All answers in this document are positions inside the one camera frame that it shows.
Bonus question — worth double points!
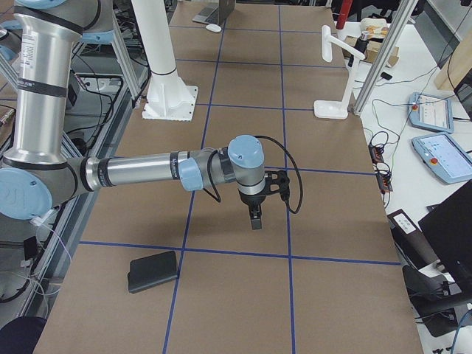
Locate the near teach pendant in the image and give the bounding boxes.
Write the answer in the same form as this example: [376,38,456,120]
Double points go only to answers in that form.
[412,132,471,184]

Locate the black monitor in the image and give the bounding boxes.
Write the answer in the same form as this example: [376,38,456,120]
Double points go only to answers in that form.
[419,181,471,290]

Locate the white computer mouse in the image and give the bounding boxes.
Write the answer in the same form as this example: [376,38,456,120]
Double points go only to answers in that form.
[205,24,222,33]

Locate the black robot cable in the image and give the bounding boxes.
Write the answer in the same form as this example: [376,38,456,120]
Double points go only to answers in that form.
[206,135,304,215]

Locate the teach pendant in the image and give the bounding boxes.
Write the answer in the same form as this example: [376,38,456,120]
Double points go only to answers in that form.
[408,92,454,133]
[412,132,471,184]

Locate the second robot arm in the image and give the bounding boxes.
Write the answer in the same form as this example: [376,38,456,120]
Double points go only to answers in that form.
[1,20,22,61]

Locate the cardboard box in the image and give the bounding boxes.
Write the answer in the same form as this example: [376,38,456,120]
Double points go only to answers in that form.
[342,35,400,68]

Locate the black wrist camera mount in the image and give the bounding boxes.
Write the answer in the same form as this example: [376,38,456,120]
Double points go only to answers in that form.
[263,170,290,203]

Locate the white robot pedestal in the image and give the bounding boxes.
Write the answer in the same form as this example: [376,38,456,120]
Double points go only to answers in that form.
[132,0,198,122]

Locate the grey laptop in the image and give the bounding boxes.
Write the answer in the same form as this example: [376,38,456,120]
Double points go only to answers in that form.
[192,0,236,25]

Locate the far teach pendant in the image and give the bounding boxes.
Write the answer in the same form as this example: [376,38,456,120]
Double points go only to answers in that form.
[408,92,454,133]

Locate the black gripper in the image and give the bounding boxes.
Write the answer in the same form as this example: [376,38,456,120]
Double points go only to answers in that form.
[239,192,266,230]

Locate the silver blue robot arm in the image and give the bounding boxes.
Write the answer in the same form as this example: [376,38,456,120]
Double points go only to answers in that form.
[1,1,266,229]

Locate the red cylinder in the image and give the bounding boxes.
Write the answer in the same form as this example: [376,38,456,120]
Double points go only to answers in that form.
[336,0,353,30]

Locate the aluminium frame post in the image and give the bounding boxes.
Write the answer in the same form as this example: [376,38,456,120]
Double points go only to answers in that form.
[353,0,418,116]

